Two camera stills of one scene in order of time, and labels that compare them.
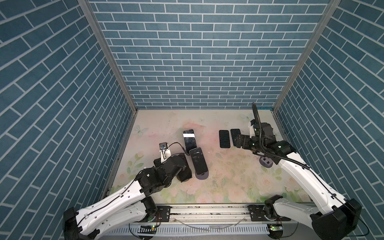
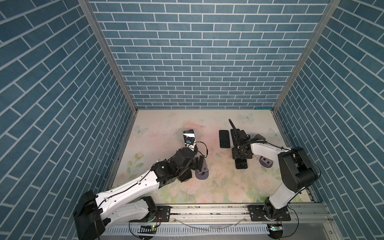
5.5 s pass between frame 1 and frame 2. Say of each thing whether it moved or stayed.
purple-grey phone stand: stayed
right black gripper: moved
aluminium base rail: stayed
